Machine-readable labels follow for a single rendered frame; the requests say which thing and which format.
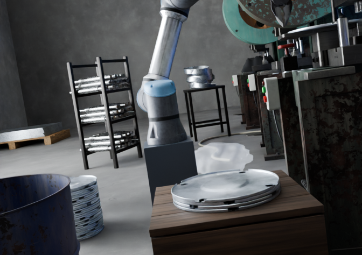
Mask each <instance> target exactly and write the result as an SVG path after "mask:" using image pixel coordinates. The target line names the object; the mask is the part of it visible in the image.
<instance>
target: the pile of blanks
mask: <svg viewBox="0 0 362 255"><path fill-rule="evenodd" d="M99 196H100V195H99V190H98V184H97V181H95V182H94V183H92V184H90V185H87V186H85V187H82V188H79V189H75V190H71V197H72V205H73V213H74V221H75V229H76V237H77V239H78V241H82V240H85V239H88V238H91V237H93V236H95V235H97V234H98V233H100V232H101V231H102V230H103V229H104V227H105V226H104V223H103V214H102V207H101V202H100V198H99Z"/></svg>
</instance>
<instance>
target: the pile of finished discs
mask: <svg viewBox="0 0 362 255"><path fill-rule="evenodd" d="M280 191H281V185H280V180H279V176H278V175H277V174H275V173H273V172H270V171H265V170H261V169H248V171H245V172H244V171H241V170H240V169H229V170H223V171H215V172H209V173H204V174H200V175H196V176H193V177H190V178H187V179H185V180H182V181H181V183H180V184H179V185H177V184H175V185H174V186H173V187H172V189H171V193H172V197H173V203H174V205H175V206H176V207H177V208H179V209H182V210H186V211H191V212H196V213H223V212H229V211H232V210H229V208H237V209H235V211H237V210H242V209H248V208H252V207H256V206H259V205H261V204H264V203H266V202H269V201H271V200H272V199H274V198H275V197H277V196H278V195H279V193H280Z"/></svg>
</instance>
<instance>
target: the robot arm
mask: <svg viewBox="0 0 362 255"><path fill-rule="evenodd" d="M198 1H199V0H161V10H160V14H161V16H162V21H161V25H160V28H159V33H158V37H157V41H156V45H155V49H154V53H153V57H152V61H151V65H150V69H149V74H148V75H146V76H145V77H144V78H143V82H142V86H141V88H140V90H139V91H138V93H137V103H138V105H139V106H140V108H141V109H142V110H144V111H145V112H147V113H148V117H149V130H148V136H147V142H148V145H166V144H172V143H177V142H180V141H184V140H186V139H187V135H186V131H185V129H184V127H183V125H182V123H181V121H180V118H179V111H178V103H177V96H176V87H175V83H174V82H173V81H172V80H169V76H170V72H171V67H172V63H173V59H174V56H175V52H176V48H177V44H178V39H179V35H180V31H181V28H182V23H183V22H185V21H186V20H187V18H188V15H189V10H190V7H191V6H193V5H194V4H195V3H196V2H198ZM270 1H271V10H272V12H273V13H274V15H275V17H276V19H277V21H278V22H279V24H280V25H281V26H282V27H285V26H286V25H287V23H288V20H289V17H290V14H291V10H292V7H293V3H292V0H270ZM281 6H285V7H284V8H283V12H284V21H283V20H282V16H281V12H282V10H281V8H279V7H281Z"/></svg>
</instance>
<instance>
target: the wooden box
mask: <svg viewBox="0 0 362 255"><path fill-rule="evenodd" d="M270 172H273V173H275V174H277V175H278V176H279V180H280V185H281V191H280V193H279V195H278V196H277V197H275V198H274V199H272V200H271V201H269V202H266V203H264V204H261V205H259V206H256V207H252V208H248V209H242V210H237V211H235V209H237V208H229V210H232V211H229V212H215V213H203V212H191V211H186V210H182V209H179V208H177V207H176V206H175V205H174V203H173V197H172V193H171V189H172V187H173V186H174V185H170V186H163V187H156V191H155V198H154V205H153V209H152V215H151V221H150V228H149V234H150V237H151V242H152V249H153V254H154V255H329V253H328V244H327V238H326V228H325V219H324V214H322V213H324V205H323V204H321V203H320V202H319V201H318V200H317V199H316V198H314V197H313V196H312V195H311V194H310V193H308V192H307V191H306V190H305V189H304V188H303V187H301V186H300V185H299V184H298V183H297V182H296V181H294V180H293V179H292V178H291V177H290V176H288V175H287V174H286V173H285V172H284V171H283V170H276V171H270Z"/></svg>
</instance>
